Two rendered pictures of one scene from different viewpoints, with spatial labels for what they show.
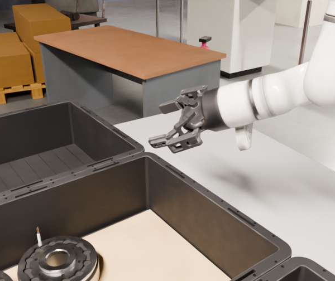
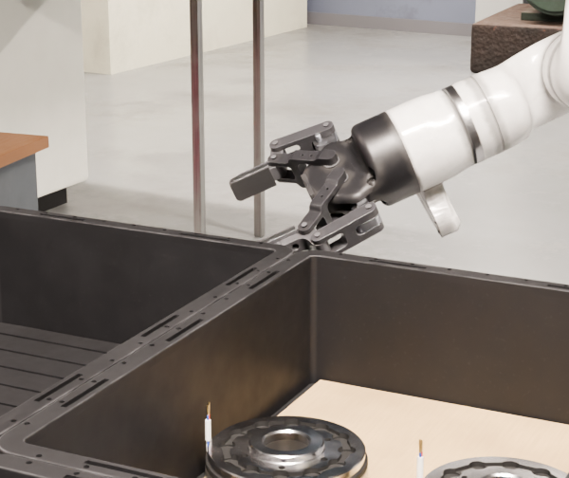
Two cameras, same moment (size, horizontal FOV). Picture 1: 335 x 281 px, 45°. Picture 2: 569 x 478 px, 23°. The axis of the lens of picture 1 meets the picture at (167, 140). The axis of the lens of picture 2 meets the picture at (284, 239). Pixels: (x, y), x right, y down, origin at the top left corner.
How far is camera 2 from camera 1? 0.61 m
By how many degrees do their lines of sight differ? 28
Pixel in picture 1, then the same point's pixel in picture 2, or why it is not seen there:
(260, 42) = (55, 117)
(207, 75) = (9, 202)
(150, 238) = (376, 413)
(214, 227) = (519, 335)
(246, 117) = (459, 158)
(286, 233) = not seen: hidden behind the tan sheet
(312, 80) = not seen: outside the picture
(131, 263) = (385, 448)
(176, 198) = (407, 320)
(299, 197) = not seen: hidden behind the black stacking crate
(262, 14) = (48, 34)
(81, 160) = (64, 342)
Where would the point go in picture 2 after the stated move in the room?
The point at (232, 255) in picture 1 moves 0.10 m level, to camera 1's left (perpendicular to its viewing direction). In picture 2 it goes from (567, 372) to (451, 397)
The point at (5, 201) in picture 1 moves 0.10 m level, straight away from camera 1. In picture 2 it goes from (160, 348) to (45, 316)
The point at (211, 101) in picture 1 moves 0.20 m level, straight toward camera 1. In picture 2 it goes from (385, 138) to (509, 196)
